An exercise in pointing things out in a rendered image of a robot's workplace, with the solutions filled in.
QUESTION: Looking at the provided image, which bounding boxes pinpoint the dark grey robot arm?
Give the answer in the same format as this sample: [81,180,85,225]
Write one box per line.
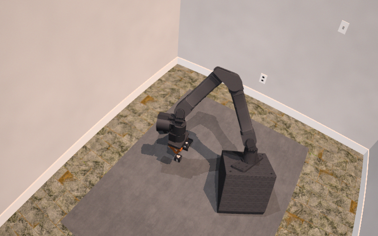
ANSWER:
[156,66,263,173]

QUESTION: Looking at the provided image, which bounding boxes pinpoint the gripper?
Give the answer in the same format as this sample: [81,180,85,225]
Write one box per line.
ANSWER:
[168,131,189,154]

